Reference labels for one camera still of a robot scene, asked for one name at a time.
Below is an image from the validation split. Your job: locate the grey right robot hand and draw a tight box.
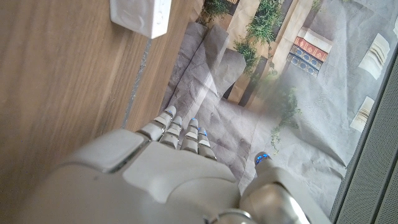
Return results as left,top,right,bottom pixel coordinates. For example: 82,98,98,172
12,105,332,224

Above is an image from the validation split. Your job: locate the white cube block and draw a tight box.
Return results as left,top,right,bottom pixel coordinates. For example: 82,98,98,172
109,0,172,40

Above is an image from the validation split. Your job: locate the grey tape outline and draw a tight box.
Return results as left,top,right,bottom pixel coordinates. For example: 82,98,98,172
121,37,153,130

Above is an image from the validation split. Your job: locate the printed fabric backdrop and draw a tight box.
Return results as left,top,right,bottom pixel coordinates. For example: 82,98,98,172
160,0,398,218

